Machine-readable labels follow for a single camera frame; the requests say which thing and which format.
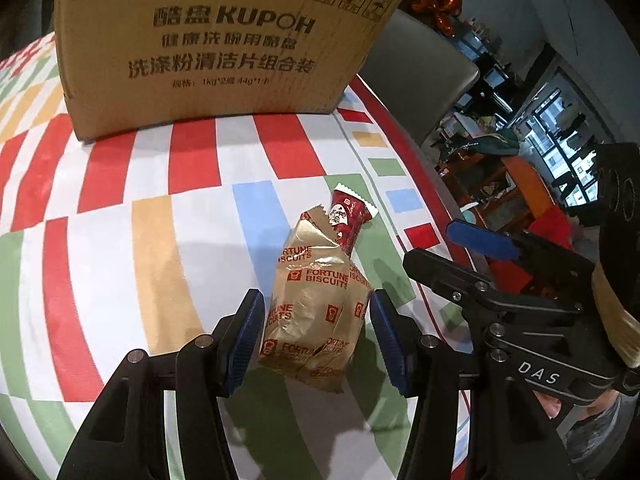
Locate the person's right hand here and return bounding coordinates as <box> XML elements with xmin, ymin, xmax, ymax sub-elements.
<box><xmin>535</xmin><ymin>391</ymin><xmax>568</xmax><ymax>420</ymax></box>

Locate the orange chair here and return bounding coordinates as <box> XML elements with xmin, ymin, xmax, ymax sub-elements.
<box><xmin>470</xmin><ymin>156</ymin><xmax>558</xmax><ymax>221</ymax></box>

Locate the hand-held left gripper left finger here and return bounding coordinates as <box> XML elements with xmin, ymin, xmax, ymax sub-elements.
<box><xmin>70</xmin><ymin>289</ymin><xmax>266</xmax><ymax>480</ymax></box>

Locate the red cloth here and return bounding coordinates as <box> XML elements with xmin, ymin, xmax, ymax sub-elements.
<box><xmin>487</xmin><ymin>207</ymin><xmax>573</xmax><ymax>286</ymax></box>

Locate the red balloon decoration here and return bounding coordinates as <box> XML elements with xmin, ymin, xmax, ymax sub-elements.
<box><xmin>412</xmin><ymin>0</ymin><xmax>464</xmax><ymax>39</ymax></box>

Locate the gold biscuit packet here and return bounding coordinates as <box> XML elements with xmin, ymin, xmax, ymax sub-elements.
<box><xmin>257</xmin><ymin>206</ymin><xmax>374</xmax><ymax>394</ymax></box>

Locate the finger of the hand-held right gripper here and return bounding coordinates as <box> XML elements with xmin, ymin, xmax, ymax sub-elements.
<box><xmin>446</xmin><ymin>220</ymin><xmax>596</xmax><ymax>306</ymax></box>
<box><xmin>402</xmin><ymin>249</ymin><xmax>583</xmax><ymax>319</ymax></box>

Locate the green cap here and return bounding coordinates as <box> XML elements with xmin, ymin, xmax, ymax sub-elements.
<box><xmin>440</xmin><ymin>128</ymin><xmax>521</xmax><ymax>157</ymax></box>

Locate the grey chair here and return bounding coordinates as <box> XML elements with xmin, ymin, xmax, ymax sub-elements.
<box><xmin>357</xmin><ymin>10</ymin><xmax>482</xmax><ymax>147</ymax></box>

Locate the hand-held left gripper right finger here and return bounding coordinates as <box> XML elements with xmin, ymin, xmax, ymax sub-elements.
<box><xmin>369</xmin><ymin>289</ymin><xmax>573</xmax><ymax>480</ymax></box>

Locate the brown cardboard box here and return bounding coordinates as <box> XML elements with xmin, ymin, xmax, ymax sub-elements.
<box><xmin>54</xmin><ymin>0</ymin><xmax>411</xmax><ymax>144</ymax></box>

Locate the dark red snack packet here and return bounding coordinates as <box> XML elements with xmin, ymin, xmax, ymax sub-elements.
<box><xmin>327</xmin><ymin>183</ymin><xmax>377</xmax><ymax>257</ymax></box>

